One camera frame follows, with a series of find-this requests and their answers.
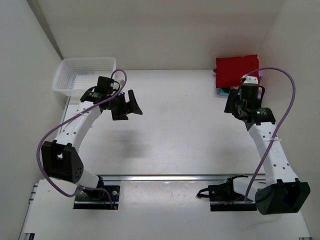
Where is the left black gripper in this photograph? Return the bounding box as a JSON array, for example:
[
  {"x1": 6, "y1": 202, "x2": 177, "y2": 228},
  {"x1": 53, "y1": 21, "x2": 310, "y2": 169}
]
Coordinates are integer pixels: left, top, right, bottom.
[{"x1": 106, "y1": 88, "x2": 144, "y2": 119}]

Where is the red t shirt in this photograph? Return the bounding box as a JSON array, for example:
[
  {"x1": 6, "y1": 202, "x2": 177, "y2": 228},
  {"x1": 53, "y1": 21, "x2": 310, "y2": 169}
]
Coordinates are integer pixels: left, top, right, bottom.
[{"x1": 213, "y1": 54, "x2": 260, "y2": 89}]

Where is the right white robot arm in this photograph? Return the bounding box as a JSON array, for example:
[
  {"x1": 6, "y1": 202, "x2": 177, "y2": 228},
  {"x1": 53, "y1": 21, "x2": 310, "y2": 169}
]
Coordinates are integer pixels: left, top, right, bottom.
[{"x1": 196, "y1": 83, "x2": 311, "y2": 215}]

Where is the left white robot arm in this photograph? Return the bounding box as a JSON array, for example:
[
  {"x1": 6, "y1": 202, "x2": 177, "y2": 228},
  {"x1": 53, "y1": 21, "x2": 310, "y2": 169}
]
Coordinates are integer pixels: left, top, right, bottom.
[{"x1": 37, "y1": 88, "x2": 143, "y2": 199}]

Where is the teal folded t shirt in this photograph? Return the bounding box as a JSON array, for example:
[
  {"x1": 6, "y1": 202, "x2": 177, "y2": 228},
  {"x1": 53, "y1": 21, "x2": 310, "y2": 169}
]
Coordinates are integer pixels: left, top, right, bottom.
[{"x1": 218, "y1": 87, "x2": 229, "y2": 97}]

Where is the black folded t shirt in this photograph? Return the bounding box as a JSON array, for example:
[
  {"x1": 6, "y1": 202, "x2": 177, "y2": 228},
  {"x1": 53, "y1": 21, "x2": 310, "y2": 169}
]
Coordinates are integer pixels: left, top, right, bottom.
[{"x1": 221, "y1": 87, "x2": 232, "y2": 94}]

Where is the white perforated plastic basket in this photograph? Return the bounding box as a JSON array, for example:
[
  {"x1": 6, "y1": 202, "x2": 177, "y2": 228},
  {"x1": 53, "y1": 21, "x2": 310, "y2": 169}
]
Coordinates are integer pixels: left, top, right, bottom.
[{"x1": 52, "y1": 57, "x2": 117, "y2": 97}]

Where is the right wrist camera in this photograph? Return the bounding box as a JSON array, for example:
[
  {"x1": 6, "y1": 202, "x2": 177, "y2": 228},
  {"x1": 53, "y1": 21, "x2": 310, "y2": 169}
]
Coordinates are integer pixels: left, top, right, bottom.
[{"x1": 241, "y1": 74, "x2": 259, "y2": 85}]

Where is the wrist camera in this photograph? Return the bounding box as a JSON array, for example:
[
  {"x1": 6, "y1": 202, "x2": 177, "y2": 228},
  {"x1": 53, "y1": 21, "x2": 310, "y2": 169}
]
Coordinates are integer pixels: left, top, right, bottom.
[
  {"x1": 241, "y1": 74, "x2": 259, "y2": 85},
  {"x1": 94, "y1": 76, "x2": 121, "y2": 96}
]

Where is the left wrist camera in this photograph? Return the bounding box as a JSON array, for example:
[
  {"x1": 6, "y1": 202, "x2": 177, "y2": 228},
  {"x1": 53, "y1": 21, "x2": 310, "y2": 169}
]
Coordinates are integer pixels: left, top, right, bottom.
[{"x1": 94, "y1": 76, "x2": 121, "y2": 96}]

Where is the aluminium frame rail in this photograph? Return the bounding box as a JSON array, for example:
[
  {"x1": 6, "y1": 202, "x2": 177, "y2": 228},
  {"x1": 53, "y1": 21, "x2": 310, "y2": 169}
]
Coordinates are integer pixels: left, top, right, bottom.
[{"x1": 99, "y1": 174, "x2": 252, "y2": 182}]

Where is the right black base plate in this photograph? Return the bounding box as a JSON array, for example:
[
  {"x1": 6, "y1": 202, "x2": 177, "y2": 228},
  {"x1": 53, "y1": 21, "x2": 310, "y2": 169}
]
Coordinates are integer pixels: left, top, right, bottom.
[{"x1": 208, "y1": 182, "x2": 257, "y2": 212}]

